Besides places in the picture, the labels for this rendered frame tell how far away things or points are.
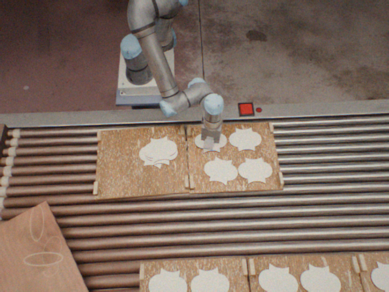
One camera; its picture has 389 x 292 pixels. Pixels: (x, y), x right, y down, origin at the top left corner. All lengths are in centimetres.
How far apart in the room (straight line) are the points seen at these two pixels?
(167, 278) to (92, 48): 248
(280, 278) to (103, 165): 88
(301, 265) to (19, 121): 143
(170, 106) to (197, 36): 209
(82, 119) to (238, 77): 169
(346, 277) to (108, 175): 104
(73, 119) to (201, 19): 211
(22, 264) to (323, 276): 110
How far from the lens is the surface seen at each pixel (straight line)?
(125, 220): 159
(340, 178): 176
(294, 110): 190
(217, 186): 160
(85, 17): 383
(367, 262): 164
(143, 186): 161
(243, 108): 183
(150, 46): 142
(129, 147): 171
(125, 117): 183
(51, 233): 151
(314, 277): 154
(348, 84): 338
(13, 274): 152
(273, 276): 151
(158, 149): 166
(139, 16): 140
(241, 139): 171
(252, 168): 165
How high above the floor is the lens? 239
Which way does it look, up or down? 60 degrees down
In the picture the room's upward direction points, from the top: straight up
